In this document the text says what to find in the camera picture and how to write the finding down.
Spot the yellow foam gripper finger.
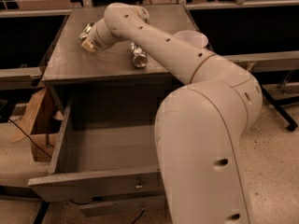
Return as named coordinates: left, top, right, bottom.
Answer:
left=81, top=38, right=97, bottom=52

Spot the crushed green can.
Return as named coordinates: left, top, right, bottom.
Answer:
left=78, top=22, right=94, bottom=42

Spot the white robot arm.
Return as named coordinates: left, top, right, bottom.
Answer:
left=82, top=3, right=263, bottom=224

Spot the grey drawer cabinet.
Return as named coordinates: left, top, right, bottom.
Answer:
left=41, top=4, right=216, bottom=117

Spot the crushed blue silver can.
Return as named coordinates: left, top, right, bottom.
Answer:
left=131, top=42, right=148, bottom=68

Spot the open grey top drawer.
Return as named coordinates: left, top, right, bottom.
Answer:
left=28, top=86, right=164, bottom=202

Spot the lower grey drawer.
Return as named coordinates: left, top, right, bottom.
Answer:
left=79, top=194, right=165, bottom=217

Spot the cardboard box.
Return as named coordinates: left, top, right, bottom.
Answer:
left=10, top=88, right=63, bottom=162

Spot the white bowl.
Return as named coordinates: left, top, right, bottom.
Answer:
left=175, top=30, right=208, bottom=48

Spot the black chair base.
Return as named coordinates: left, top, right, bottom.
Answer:
left=262, top=87, right=299, bottom=132

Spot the grey bench rail left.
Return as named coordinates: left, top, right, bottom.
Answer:
left=0, top=67, right=45, bottom=91

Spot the grey bench rail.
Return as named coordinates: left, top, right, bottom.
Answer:
left=0, top=67, right=45, bottom=91
left=226, top=50, right=299, bottom=73

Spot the black floor cable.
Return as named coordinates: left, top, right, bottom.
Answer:
left=8, top=119, right=53, bottom=160

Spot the grey bench rail right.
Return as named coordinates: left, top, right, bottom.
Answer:
left=226, top=50, right=299, bottom=73

